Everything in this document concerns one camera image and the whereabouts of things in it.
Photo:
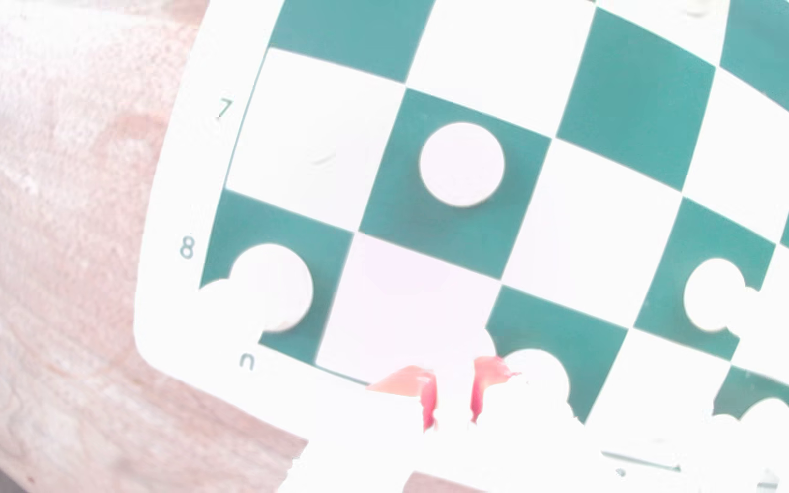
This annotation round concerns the green white chess board mat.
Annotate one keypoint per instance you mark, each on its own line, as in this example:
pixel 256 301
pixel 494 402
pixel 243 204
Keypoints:
pixel 600 205

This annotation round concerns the white chess piece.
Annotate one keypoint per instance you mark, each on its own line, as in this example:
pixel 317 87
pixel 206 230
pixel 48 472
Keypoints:
pixel 768 428
pixel 453 370
pixel 542 376
pixel 715 294

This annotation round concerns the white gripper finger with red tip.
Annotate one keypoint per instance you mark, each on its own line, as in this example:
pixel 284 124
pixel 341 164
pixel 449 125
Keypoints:
pixel 504 411
pixel 405 404

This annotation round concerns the white checker piece centre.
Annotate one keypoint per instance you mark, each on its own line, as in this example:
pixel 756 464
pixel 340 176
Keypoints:
pixel 461 164

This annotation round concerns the white chess rook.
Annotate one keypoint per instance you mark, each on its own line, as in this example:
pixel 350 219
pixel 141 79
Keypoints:
pixel 268 291

